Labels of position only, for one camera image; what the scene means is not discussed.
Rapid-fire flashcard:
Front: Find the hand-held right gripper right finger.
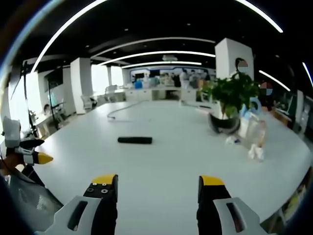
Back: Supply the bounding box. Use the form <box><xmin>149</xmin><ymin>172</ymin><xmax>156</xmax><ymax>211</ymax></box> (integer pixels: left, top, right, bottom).
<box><xmin>197</xmin><ymin>175</ymin><xmax>269</xmax><ymax>235</ymax></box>

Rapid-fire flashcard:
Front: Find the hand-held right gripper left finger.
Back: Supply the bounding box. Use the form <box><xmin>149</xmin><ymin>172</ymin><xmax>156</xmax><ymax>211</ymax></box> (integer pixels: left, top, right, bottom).
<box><xmin>36</xmin><ymin>174</ymin><xmax>119</xmax><ymax>235</ymax></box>

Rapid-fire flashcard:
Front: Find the black remote control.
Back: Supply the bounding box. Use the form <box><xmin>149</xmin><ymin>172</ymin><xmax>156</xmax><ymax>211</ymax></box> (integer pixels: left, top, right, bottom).
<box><xmin>117</xmin><ymin>136</ymin><xmax>153</xmax><ymax>145</ymax></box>

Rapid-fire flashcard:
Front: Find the person's left hand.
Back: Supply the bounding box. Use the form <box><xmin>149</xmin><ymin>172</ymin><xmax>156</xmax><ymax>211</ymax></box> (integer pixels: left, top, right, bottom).
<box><xmin>0</xmin><ymin>154</ymin><xmax>25</xmax><ymax>176</ymax></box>

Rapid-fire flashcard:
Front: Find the grey mesh chair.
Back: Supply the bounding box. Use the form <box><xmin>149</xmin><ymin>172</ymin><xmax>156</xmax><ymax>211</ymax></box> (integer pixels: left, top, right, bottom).
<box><xmin>4</xmin><ymin>168</ymin><xmax>64</xmax><ymax>233</ymax></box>

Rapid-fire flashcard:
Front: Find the white office chair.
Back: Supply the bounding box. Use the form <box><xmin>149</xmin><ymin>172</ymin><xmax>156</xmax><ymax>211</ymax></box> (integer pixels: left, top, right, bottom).
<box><xmin>80</xmin><ymin>94</ymin><xmax>98</xmax><ymax>113</ymax></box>

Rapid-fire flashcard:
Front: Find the white pillar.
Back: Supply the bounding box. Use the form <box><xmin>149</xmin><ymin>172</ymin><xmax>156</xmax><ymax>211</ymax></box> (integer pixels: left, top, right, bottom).
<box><xmin>70</xmin><ymin>57</ymin><xmax>94</xmax><ymax>115</ymax></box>
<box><xmin>214</xmin><ymin>37</ymin><xmax>255</xmax><ymax>79</ymax></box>

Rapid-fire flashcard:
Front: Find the black plant pot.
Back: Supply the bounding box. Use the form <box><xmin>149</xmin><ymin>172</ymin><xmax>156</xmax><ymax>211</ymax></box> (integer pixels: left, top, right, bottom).
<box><xmin>208</xmin><ymin>113</ymin><xmax>241</xmax><ymax>135</ymax></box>

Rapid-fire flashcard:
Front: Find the clear plastic bag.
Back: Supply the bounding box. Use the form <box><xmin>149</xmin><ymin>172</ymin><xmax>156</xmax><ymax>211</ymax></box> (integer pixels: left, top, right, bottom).
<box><xmin>238</xmin><ymin>113</ymin><xmax>268</xmax><ymax>148</ymax></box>

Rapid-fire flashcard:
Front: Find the green potted plant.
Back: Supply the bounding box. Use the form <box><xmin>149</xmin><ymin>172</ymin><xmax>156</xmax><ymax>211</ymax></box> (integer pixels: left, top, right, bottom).
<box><xmin>197</xmin><ymin>72</ymin><xmax>261</xmax><ymax>119</ymax></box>

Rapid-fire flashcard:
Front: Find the white counter cabinet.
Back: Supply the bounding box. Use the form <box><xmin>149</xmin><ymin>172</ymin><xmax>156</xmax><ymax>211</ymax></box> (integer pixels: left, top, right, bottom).
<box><xmin>114</xmin><ymin>85</ymin><xmax>203</xmax><ymax>102</ymax></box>

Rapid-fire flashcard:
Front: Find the grey cable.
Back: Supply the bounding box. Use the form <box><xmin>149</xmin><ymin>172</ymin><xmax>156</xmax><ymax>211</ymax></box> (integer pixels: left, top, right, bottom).
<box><xmin>107</xmin><ymin>100</ymin><xmax>152</xmax><ymax>122</ymax></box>

